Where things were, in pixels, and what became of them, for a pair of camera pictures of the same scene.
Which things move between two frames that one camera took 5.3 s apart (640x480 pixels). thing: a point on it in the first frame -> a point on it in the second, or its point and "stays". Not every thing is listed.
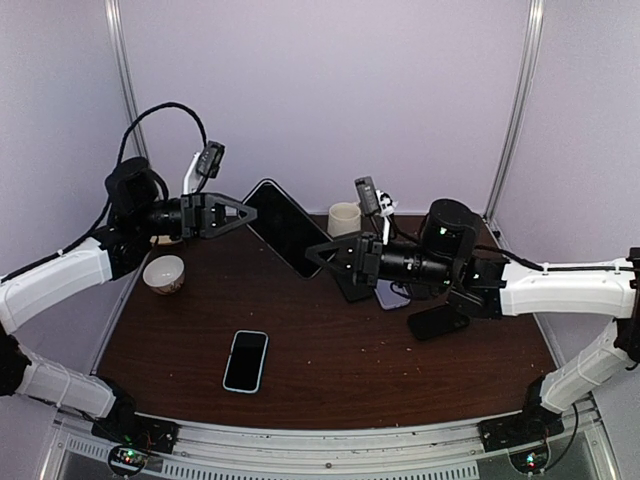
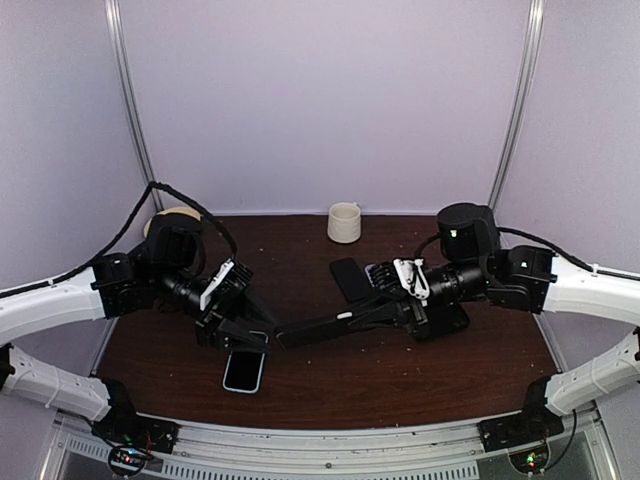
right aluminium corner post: x=535 y=29 stays
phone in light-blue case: x=244 y=372 stays
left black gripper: x=194 y=214 -> x=218 y=326
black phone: x=283 y=227 -> x=303 y=334
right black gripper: x=367 y=273 -> x=408 y=312
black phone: x=352 y=291 stays
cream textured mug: x=344 y=218 stays
